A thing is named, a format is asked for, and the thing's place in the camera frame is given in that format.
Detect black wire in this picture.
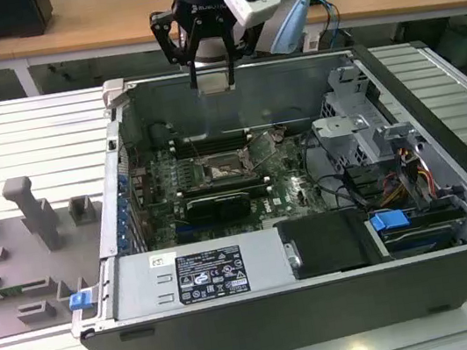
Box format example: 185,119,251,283
311,168,371,219

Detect silver chipset heatsink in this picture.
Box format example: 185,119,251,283
261,211,312,231

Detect silver CPU plate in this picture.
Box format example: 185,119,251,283
194,70,235,98

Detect metal socket cover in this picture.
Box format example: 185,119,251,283
246,126,287,171

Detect grey case handle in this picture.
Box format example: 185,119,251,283
97,75,139,113

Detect black RAM slot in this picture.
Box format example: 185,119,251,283
173,131,255,150
173,135,255,154
174,139,257,159
172,127,254,146

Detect blue case latch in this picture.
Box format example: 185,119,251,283
67,288,95,312

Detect hard disk in blue carrier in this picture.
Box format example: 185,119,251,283
366,197,467,263

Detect blue cable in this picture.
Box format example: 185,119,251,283
307,0,348,54

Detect black open PC case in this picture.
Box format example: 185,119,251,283
32,22,467,350

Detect yellow red power wires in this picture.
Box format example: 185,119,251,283
371,143,437,209

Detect CPU socket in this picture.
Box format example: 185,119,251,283
198,146,262,189

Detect wooden desk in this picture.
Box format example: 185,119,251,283
0,0,467,103

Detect grey parts rack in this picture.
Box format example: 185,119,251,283
0,163,124,341

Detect black graphics card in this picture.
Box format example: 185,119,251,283
182,187,255,228

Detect green motherboard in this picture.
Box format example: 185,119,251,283
133,113,356,250

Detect black plastic shroud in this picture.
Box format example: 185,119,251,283
275,204,385,284

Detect silver disk bay cage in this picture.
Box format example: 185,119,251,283
301,54,431,182

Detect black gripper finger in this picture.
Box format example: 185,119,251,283
215,14,267,91
147,5,207,95

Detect grey power supply unit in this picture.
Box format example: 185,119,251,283
102,223,301,325

